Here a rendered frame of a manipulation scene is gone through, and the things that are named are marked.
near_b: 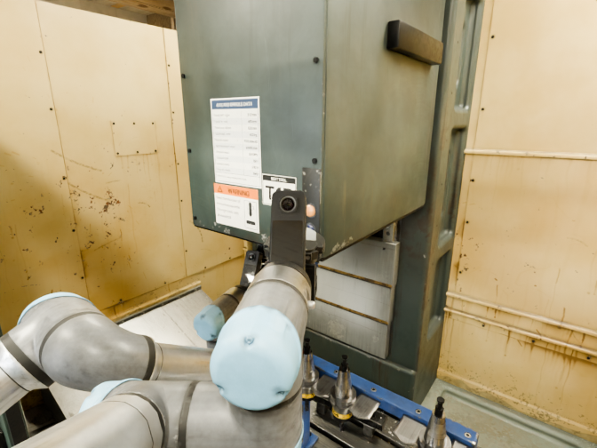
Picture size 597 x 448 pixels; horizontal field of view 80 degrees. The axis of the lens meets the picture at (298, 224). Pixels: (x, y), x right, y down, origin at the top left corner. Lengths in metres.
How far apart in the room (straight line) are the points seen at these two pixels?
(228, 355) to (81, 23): 1.73
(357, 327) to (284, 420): 1.26
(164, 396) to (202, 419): 0.05
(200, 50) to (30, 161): 1.03
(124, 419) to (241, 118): 0.66
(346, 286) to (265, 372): 1.27
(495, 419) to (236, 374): 1.76
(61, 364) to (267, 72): 0.63
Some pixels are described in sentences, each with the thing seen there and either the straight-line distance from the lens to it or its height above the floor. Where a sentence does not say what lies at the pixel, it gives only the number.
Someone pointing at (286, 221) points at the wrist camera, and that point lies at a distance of 0.46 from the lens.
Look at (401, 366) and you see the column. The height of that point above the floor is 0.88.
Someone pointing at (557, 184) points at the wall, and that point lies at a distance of 1.64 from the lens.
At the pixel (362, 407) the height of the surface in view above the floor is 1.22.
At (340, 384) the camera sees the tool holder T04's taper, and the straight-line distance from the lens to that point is 0.93.
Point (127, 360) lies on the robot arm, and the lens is 0.66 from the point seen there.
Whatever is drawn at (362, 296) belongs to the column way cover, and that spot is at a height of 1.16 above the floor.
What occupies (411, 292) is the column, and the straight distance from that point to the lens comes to 1.48.
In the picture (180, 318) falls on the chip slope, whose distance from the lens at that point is 2.16.
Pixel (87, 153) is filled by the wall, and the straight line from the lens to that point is 1.86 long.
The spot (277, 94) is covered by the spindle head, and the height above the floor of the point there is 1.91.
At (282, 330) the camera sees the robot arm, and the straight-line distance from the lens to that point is 0.32.
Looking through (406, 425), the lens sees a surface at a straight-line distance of 0.93.
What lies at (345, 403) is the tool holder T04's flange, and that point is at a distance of 0.95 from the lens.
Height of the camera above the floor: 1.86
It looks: 16 degrees down
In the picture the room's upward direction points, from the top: straight up
